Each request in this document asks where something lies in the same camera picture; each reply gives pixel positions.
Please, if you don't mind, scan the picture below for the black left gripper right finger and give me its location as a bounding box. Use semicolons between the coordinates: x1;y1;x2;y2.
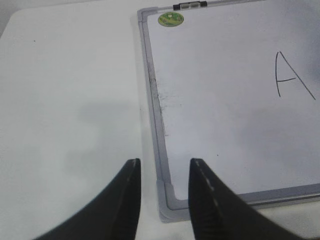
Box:
188;158;300;240

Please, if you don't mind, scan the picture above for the black and clear board clip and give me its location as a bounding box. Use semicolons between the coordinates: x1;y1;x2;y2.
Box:
172;1;208;11

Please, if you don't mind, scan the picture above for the white board with grey frame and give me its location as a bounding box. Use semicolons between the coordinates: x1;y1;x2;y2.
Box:
137;0;320;223

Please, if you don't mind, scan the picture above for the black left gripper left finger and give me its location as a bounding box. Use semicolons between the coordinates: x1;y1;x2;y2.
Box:
38;158;141;240

